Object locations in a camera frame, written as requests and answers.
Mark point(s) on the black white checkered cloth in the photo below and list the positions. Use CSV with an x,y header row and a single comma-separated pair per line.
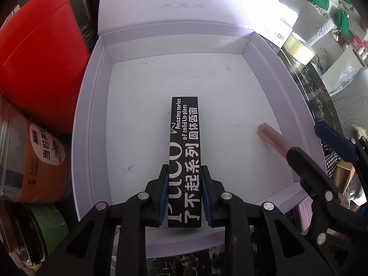
x,y
331,164

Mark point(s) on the gold box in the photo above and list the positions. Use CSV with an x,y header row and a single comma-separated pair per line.
x,y
343,176

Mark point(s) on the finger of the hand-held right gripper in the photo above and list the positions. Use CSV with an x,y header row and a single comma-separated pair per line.
x,y
336,142
307,169

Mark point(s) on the green can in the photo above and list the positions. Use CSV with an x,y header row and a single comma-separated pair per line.
x,y
46,230

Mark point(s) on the clear tape roll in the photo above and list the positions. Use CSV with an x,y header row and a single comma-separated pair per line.
x,y
299,49

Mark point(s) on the orange label jar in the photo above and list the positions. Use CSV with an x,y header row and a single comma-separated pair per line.
x,y
37,161

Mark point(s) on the pink lipstick tube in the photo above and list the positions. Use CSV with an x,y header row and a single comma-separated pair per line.
x,y
271,138

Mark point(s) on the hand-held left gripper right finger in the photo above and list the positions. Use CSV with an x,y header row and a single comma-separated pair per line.
x,y
207,197

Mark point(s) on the red rounded case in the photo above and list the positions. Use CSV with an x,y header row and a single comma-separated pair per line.
x,y
43,63

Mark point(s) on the lavender gift box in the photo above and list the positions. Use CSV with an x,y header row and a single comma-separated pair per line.
x,y
138,106

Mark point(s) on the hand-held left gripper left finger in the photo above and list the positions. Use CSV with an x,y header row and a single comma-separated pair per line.
x,y
163,197

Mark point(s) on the black lip gloss box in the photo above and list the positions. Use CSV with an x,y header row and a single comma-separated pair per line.
x,y
185,138

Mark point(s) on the grey leaf-patterned chair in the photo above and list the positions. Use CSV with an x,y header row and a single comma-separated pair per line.
x,y
350,103

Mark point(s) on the white barcode carton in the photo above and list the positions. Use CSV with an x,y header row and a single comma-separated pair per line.
x,y
276,17

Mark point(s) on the clear plastic bag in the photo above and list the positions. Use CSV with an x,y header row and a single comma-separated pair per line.
x,y
345,77

